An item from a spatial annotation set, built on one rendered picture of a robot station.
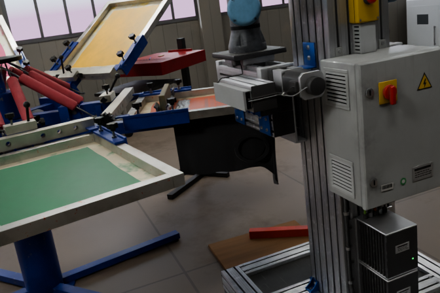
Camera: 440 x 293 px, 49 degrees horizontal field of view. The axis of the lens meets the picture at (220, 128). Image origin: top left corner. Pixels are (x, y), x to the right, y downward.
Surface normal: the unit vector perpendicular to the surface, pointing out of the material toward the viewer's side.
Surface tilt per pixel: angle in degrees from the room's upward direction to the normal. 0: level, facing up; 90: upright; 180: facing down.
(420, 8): 90
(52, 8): 90
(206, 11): 90
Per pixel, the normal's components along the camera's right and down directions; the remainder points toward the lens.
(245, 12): -0.01, 0.39
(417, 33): -0.90, 0.22
